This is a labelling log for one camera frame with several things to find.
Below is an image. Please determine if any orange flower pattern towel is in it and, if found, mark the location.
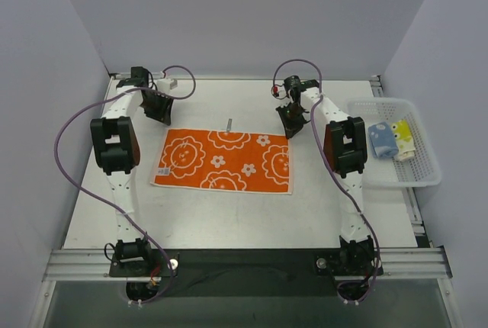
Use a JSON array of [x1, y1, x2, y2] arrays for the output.
[[150, 129, 293, 195]]

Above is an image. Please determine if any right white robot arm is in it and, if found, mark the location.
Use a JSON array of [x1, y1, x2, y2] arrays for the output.
[[276, 76, 374, 275]]

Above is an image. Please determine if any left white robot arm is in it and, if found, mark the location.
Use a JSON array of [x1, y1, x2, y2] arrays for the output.
[[90, 66, 173, 276]]

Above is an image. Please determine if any blue rolled towel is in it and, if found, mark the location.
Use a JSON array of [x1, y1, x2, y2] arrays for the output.
[[368, 122, 398, 159]]

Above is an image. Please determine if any yellow rolled towel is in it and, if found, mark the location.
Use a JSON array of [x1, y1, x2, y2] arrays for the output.
[[390, 120, 416, 162]]

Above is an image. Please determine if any white plastic basket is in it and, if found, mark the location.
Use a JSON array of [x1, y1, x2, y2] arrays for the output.
[[346, 98, 441, 188]]

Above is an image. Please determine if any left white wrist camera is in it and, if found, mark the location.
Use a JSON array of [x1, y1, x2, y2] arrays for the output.
[[156, 78, 178, 93]]

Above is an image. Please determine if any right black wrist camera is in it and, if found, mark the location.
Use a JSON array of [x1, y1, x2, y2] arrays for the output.
[[283, 76, 301, 95]]

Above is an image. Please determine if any aluminium back rail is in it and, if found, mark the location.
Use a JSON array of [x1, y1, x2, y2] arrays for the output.
[[109, 70, 383, 82]]

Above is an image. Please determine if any aluminium rail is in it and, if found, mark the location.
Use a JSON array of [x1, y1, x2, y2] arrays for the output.
[[109, 70, 383, 82], [43, 248, 452, 281]]

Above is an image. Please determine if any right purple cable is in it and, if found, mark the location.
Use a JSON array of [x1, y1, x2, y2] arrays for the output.
[[272, 58, 382, 304]]

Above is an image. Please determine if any purple cable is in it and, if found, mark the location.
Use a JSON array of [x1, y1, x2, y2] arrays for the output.
[[272, 58, 382, 304], [53, 64, 197, 304]]

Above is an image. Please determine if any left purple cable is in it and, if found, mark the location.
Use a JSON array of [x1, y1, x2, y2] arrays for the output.
[[53, 64, 197, 304]]

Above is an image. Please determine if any aluminium front rail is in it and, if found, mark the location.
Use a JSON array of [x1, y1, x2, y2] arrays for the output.
[[43, 248, 452, 281]]

